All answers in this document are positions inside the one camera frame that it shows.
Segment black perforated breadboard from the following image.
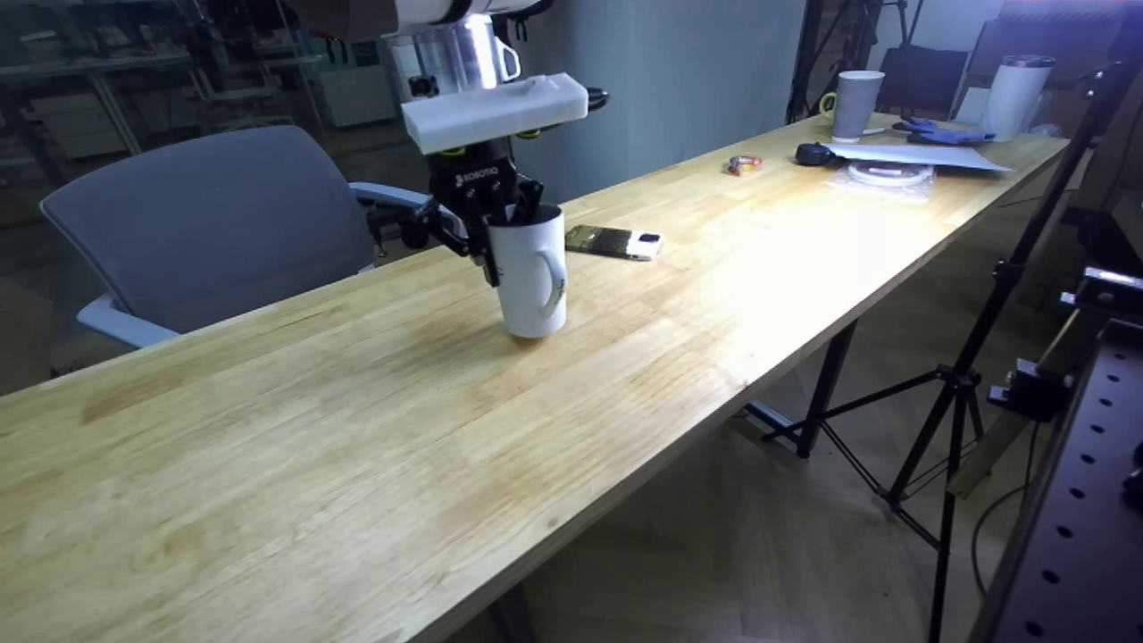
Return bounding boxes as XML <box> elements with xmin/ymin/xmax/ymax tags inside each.
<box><xmin>969</xmin><ymin>264</ymin><xmax>1143</xmax><ymax>643</ymax></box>

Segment small orange object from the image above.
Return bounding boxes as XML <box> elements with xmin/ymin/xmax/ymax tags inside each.
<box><xmin>721</xmin><ymin>152</ymin><xmax>770</xmax><ymax>181</ymax></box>

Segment white ceramic mug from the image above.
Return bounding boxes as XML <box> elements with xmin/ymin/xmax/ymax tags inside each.
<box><xmin>486</xmin><ymin>206</ymin><xmax>571</xmax><ymax>347</ymax></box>

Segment white paper sheets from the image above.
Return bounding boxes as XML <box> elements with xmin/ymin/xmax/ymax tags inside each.
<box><xmin>826</xmin><ymin>135</ymin><xmax>1009</xmax><ymax>180</ymax></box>

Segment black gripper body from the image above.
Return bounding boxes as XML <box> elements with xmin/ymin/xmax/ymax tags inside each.
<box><xmin>421</xmin><ymin>148</ymin><xmax>530</xmax><ymax>259</ymax></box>

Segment white round disc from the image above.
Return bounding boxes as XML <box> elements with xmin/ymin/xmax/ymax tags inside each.
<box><xmin>843</xmin><ymin>162</ymin><xmax>938</xmax><ymax>196</ymax></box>

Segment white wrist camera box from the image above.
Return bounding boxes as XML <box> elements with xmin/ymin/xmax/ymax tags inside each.
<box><xmin>396</xmin><ymin>68</ymin><xmax>593</xmax><ymax>162</ymax></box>

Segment dark monitor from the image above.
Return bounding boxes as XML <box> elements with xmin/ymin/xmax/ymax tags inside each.
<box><xmin>875</xmin><ymin>42</ymin><xmax>976</xmax><ymax>122</ymax></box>

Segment blue cloth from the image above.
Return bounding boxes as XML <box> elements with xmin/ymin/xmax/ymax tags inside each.
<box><xmin>892</xmin><ymin>111</ymin><xmax>1000</xmax><ymax>152</ymax></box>

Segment black table leg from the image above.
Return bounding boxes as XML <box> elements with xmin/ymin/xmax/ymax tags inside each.
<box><xmin>744</xmin><ymin>318</ymin><xmax>862</xmax><ymax>466</ymax></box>

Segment grey office chair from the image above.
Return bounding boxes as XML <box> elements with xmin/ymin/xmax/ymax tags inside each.
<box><xmin>37</xmin><ymin>122</ymin><xmax>471</xmax><ymax>355</ymax></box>

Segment smartphone with white case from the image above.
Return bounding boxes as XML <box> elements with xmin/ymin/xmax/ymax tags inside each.
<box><xmin>561</xmin><ymin>221</ymin><xmax>668</xmax><ymax>264</ymax></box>

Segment grey mug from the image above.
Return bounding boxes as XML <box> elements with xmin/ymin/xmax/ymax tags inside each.
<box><xmin>813</xmin><ymin>66</ymin><xmax>889</xmax><ymax>148</ymax></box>

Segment black camera tripod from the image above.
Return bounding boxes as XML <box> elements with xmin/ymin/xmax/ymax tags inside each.
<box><xmin>759</xmin><ymin>54</ymin><xmax>1143</xmax><ymax>643</ymax></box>

